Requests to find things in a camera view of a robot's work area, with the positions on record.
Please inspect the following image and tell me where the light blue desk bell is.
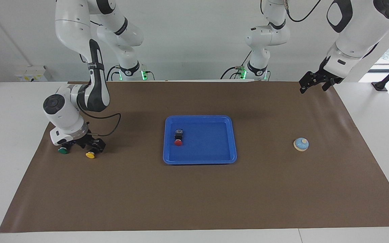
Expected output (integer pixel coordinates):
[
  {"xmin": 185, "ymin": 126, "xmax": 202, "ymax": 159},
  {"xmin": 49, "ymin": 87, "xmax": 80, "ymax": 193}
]
[{"xmin": 293, "ymin": 137, "xmax": 309, "ymax": 152}]

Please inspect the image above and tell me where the blue plastic tray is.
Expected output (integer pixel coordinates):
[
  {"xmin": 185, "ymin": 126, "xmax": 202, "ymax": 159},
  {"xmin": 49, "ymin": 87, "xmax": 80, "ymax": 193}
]
[{"xmin": 163, "ymin": 115, "xmax": 238, "ymax": 165}]

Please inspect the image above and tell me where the brown table mat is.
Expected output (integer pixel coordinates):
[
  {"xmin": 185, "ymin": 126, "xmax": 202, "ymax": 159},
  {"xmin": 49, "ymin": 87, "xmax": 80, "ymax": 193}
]
[{"xmin": 0, "ymin": 81, "xmax": 389, "ymax": 233}]

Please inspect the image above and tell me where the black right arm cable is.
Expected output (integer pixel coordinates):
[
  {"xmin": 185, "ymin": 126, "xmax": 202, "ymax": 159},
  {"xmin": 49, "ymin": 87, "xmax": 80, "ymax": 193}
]
[{"xmin": 78, "ymin": 101, "xmax": 121, "ymax": 137}]

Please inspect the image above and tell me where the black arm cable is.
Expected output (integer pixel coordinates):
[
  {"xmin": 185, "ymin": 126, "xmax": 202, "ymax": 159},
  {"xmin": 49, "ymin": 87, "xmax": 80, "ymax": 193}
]
[
  {"xmin": 284, "ymin": 0, "xmax": 323, "ymax": 23},
  {"xmin": 78, "ymin": 101, "xmax": 121, "ymax": 137}
]

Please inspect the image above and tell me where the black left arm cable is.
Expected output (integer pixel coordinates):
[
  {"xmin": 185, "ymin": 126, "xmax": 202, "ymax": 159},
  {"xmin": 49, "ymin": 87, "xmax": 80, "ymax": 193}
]
[{"xmin": 284, "ymin": 0, "xmax": 323, "ymax": 23}]

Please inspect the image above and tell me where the black right base cable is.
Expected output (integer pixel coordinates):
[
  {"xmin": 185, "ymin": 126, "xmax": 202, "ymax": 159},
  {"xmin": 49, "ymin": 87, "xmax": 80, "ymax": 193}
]
[{"xmin": 107, "ymin": 65, "xmax": 121, "ymax": 81}]

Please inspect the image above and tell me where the black base cable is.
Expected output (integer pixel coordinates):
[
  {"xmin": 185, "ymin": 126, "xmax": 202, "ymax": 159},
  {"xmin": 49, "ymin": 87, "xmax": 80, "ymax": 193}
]
[
  {"xmin": 220, "ymin": 51, "xmax": 253, "ymax": 80},
  {"xmin": 107, "ymin": 65, "xmax": 121, "ymax": 81}
]

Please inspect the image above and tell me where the black left base cable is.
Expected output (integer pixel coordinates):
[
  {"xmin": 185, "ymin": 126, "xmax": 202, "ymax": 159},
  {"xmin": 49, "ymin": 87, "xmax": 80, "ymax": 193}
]
[{"xmin": 220, "ymin": 51, "xmax": 253, "ymax": 80}]

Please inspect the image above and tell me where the white wall socket box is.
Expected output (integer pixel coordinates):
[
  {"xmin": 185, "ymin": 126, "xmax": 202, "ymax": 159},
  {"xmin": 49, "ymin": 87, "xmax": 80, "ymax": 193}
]
[{"xmin": 15, "ymin": 66, "xmax": 54, "ymax": 82}]

